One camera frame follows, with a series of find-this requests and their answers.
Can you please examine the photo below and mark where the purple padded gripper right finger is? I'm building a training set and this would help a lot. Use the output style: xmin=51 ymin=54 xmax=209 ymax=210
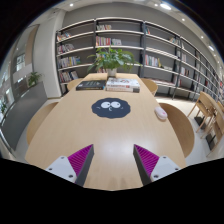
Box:
xmin=133 ymin=145 xmax=180 ymax=185

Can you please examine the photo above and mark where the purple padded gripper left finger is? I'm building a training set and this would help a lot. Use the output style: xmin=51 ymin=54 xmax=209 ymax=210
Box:
xmin=46 ymin=145 xmax=94 ymax=186

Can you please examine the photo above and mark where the white pink computer mouse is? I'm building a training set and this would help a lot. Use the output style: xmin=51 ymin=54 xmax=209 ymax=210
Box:
xmin=154 ymin=107 xmax=168 ymax=120

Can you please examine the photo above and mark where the dark cartoon face mouse pad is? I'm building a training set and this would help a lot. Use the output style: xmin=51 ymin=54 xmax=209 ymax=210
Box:
xmin=91 ymin=98 xmax=131 ymax=119

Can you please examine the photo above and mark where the wooden chair right near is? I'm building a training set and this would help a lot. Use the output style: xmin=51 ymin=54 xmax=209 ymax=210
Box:
xmin=160 ymin=103 xmax=195 ymax=157

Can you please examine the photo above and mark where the black hardcover book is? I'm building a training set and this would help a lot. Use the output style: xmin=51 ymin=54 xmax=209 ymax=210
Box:
xmin=76 ymin=80 xmax=106 ymax=90

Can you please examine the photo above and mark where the wooden chair right far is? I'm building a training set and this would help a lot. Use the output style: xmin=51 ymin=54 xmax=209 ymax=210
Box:
xmin=141 ymin=78 xmax=158 ymax=96

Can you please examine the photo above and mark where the wooden chair by side table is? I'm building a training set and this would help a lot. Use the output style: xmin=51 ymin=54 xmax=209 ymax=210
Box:
xmin=190 ymin=91 xmax=224 ymax=131

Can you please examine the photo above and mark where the wooden chair left far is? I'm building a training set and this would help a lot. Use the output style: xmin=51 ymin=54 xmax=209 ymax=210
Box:
xmin=67 ymin=78 xmax=82 ymax=90

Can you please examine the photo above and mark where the white red book stack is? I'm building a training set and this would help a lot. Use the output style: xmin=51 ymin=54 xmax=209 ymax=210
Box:
xmin=106 ymin=78 xmax=140 ymax=93

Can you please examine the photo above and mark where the small potted plant left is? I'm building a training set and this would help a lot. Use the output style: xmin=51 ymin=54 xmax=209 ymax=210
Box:
xmin=28 ymin=72 xmax=41 ymax=87

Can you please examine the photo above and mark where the large grey bookshelf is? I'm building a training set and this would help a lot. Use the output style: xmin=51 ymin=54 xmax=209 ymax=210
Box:
xmin=56 ymin=17 xmax=224 ymax=101

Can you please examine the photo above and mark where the green potted plant on table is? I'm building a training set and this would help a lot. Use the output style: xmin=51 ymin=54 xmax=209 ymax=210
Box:
xmin=87 ymin=47 xmax=141 ymax=78

